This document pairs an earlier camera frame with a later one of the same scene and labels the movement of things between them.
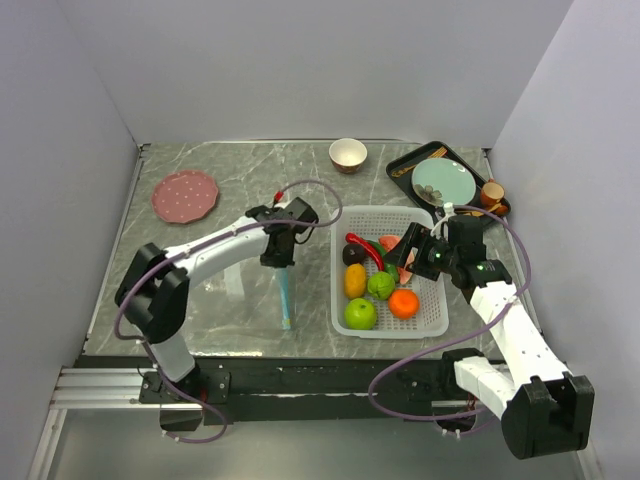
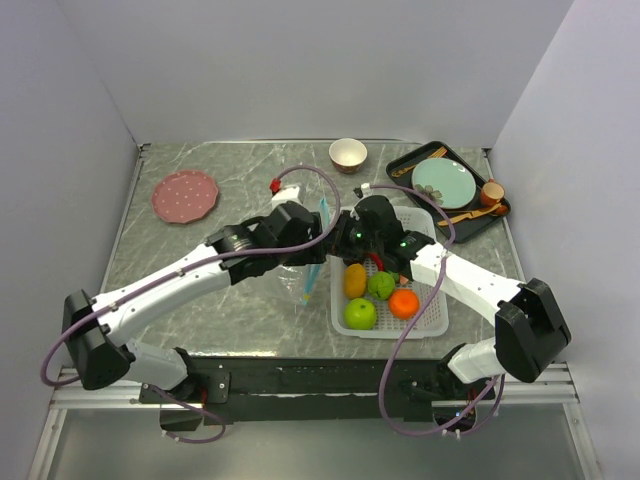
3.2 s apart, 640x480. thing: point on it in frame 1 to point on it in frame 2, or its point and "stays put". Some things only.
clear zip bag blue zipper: x=245 y=309 to x=307 y=280
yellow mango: x=355 y=281 stays put
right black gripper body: x=433 y=257 to x=351 y=239
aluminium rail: x=101 y=388 stays put
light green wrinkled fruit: x=381 y=285 stays put
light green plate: x=440 y=180 stays put
